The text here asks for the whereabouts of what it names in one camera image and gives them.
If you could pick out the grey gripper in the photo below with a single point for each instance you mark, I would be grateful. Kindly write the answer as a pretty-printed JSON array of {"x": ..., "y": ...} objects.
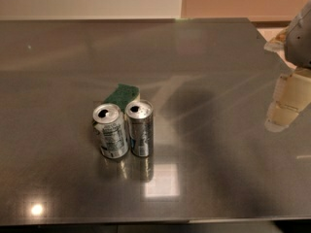
[{"x": 299, "y": 43}]

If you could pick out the slim silver redbull can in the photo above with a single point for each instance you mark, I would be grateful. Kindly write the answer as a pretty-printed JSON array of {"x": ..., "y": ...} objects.
[{"x": 140, "y": 121}]

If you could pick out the white silver soda can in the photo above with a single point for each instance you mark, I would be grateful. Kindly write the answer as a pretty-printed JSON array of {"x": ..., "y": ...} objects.
[{"x": 108, "y": 121}]

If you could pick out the green yellow sponge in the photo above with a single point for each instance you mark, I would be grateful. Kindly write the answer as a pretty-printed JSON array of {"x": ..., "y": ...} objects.
[{"x": 123, "y": 95}]

